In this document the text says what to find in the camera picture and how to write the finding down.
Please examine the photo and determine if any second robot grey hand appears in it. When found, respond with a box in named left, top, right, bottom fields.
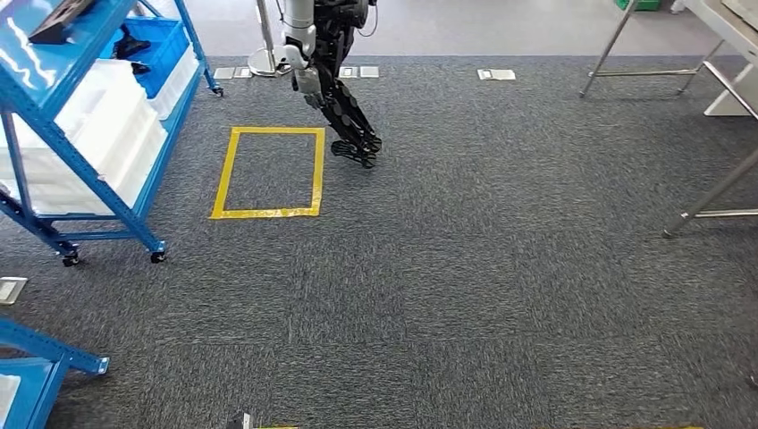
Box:
left=292, top=66, right=325, bottom=112

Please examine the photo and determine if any blue metal shelf rack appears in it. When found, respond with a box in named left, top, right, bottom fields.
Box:
left=0, top=318, right=111, bottom=429
left=0, top=0, right=225, bottom=267

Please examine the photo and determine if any black item on shelf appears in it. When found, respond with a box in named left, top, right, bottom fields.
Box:
left=28, top=0, right=97, bottom=46

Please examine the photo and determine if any metal pole stand round base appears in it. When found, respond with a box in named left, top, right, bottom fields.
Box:
left=247, top=0, right=293, bottom=79

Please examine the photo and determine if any white plastic bin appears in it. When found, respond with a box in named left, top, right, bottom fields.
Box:
left=0, top=147, right=170, bottom=218
left=54, top=57, right=149, bottom=140
left=147, top=44, right=201, bottom=122
left=0, top=97, right=170, bottom=190
left=0, top=374, right=21, bottom=426

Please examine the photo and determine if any blue plastic bin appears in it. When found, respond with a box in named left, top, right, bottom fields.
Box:
left=97, top=15, right=192, bottom=100

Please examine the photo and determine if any small black item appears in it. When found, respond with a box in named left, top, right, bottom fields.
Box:
left=112, top=24, right=153, bottom=61

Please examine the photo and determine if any steel table with grey plate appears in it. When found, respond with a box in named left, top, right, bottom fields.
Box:
left=578, top=0, right=758, bottom=122

